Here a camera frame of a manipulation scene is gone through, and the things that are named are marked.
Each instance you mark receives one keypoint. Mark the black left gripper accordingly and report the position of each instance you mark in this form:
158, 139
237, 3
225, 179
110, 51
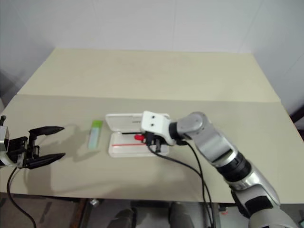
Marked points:
22, 148

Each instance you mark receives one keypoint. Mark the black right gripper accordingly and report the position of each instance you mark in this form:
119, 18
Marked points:
156, 137

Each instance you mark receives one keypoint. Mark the red cap marker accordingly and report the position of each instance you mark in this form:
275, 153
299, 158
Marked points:
138, 137

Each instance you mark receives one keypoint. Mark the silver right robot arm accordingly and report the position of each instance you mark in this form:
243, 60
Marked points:
221, 145

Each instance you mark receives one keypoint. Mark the white plastic pencil case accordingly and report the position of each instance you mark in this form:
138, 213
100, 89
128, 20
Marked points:
123, 149

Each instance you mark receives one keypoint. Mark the green cap pale marker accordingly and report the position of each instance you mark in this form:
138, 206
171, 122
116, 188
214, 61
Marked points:
95, 134

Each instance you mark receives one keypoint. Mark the thin red pen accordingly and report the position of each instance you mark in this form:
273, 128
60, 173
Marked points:
126, 144

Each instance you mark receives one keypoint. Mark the dark rounded shape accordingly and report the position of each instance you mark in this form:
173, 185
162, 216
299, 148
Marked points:
181, 215

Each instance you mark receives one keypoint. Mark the small red object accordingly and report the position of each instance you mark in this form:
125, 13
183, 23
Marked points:
224, 211

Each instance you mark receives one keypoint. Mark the dark brown furniture piece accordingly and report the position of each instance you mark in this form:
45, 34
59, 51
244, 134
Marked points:
299, 123

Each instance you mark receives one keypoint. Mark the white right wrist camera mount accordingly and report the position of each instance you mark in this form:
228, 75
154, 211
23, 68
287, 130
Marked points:
154, 123

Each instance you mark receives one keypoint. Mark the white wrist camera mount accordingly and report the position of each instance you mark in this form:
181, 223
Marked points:
154, 123
3, 135

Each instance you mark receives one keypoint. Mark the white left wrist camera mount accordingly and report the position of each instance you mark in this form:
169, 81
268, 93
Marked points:
3, 135

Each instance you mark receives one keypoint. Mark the small silver metal bracket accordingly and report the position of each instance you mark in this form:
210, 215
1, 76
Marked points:
94, 202

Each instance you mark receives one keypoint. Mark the dark table frame leg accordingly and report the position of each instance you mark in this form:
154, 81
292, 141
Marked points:
82, 213

